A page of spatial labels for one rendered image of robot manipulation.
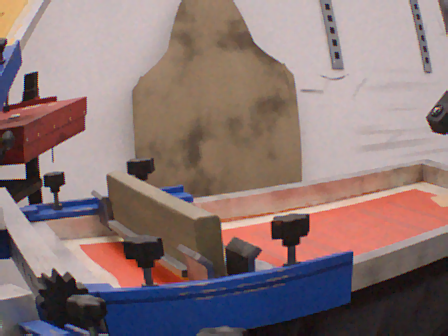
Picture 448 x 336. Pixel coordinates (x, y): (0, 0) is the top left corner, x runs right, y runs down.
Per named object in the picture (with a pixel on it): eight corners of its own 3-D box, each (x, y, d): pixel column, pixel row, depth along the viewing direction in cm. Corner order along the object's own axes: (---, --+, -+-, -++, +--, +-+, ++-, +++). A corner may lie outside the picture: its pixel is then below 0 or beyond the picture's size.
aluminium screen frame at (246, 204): (427, 177, 192) (426, 158, 192) (550, 213, 138) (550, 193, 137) (28, 239, 167) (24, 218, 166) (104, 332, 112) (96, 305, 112)
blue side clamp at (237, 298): (335, 296, 126) (337, 244, 125) (350, 303, 121) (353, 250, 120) (101, 332, 116) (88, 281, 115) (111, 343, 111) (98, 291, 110)
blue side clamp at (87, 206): (187, 230, 178) (182, 184, 177) (197, 236, 173) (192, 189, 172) (30, 244, 168) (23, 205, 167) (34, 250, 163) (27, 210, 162)
